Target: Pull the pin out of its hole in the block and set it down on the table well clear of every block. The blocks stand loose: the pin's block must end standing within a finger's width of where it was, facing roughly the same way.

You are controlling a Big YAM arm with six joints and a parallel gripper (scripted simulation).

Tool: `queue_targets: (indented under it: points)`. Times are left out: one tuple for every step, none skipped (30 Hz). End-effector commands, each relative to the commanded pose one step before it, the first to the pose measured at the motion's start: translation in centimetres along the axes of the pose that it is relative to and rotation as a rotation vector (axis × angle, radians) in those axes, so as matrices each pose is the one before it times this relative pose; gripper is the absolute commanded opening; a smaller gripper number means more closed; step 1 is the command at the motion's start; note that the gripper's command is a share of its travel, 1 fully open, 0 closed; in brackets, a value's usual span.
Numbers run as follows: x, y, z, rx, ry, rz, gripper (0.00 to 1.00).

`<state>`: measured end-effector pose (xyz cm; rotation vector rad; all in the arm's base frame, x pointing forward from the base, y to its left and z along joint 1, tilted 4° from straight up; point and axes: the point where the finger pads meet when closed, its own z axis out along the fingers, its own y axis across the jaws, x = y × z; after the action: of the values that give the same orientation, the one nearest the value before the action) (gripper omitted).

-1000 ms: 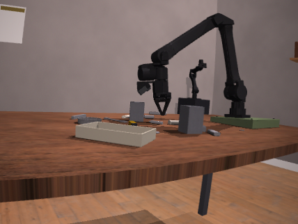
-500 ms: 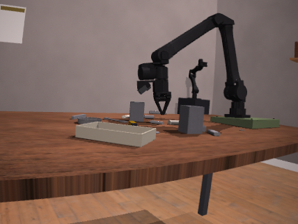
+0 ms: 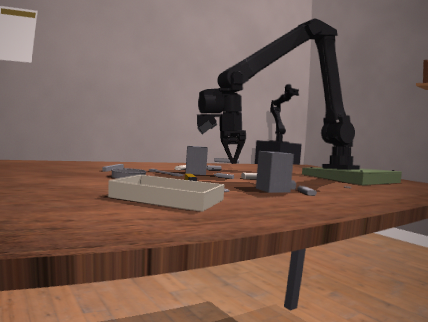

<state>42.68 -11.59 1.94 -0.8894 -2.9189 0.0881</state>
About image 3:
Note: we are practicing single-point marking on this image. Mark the white cylinder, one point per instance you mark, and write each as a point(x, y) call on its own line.
point(249, 175)

